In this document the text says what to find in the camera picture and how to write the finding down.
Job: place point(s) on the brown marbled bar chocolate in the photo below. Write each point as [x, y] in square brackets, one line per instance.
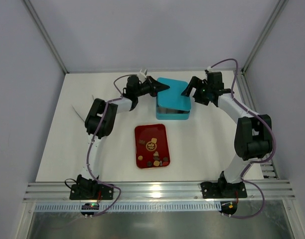
[142, 142]

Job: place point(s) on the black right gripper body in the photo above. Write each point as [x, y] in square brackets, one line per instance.
[197, 90]

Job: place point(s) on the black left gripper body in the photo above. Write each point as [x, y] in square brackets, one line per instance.
[149, 85]

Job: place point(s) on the teal square tin box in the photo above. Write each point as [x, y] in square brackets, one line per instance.
[177, 110]

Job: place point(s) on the silver metal tongs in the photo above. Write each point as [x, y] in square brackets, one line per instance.
[82, 105]

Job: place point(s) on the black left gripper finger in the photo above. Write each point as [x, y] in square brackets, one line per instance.
[153, 92]
[156, 86]

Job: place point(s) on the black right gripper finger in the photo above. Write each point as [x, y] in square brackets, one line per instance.
[201, 99]
[195, 82]

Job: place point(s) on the teal tin lid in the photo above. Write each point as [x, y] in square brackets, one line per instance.
[172, 98]

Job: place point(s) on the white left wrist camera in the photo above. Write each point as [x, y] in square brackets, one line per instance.
[142, 74]

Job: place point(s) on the tan round fluted chocolate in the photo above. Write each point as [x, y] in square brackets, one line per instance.
[156, 163]

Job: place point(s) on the red rectangular tray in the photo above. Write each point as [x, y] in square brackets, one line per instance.
[146, 133]

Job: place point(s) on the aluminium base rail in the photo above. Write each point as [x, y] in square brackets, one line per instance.
[271, 189]

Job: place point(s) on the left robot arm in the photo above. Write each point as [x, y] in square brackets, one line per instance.
[99, 124]

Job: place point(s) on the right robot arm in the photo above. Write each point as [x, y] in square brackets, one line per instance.
[253, 137]

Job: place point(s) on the grey slotted cable duct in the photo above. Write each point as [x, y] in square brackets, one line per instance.
[129, 207]

